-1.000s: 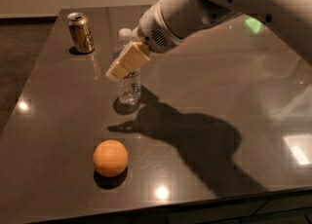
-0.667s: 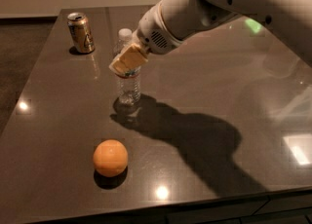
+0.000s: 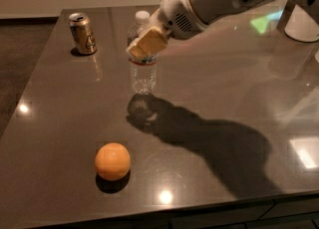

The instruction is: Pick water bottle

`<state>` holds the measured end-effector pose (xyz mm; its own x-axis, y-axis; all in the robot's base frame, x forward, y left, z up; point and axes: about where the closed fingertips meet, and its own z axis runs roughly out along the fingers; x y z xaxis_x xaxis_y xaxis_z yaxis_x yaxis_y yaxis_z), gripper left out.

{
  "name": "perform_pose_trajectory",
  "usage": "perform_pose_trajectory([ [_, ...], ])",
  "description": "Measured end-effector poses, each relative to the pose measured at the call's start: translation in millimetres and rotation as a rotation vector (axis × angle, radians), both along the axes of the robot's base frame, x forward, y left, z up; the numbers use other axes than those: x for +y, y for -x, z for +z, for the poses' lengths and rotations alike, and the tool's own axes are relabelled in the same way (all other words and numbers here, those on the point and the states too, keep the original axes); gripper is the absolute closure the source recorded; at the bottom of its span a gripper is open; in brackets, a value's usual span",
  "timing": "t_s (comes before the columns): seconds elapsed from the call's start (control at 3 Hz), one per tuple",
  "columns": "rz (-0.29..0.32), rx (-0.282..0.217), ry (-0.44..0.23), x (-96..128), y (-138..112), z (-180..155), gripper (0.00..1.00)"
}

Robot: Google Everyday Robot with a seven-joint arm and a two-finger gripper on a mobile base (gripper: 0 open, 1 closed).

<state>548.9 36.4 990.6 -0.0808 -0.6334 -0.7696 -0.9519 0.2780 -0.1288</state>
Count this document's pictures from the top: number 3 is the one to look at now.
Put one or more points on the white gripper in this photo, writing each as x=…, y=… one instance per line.
x=174, y=12

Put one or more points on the clear plastic water bottle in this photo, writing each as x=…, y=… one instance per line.
x=143, y=72

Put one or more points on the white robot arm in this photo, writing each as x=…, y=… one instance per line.
x=209, y=11

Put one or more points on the gold soda can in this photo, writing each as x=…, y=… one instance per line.
x=82, y=32

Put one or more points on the orange fruit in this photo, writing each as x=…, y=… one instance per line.
x=113, y=161

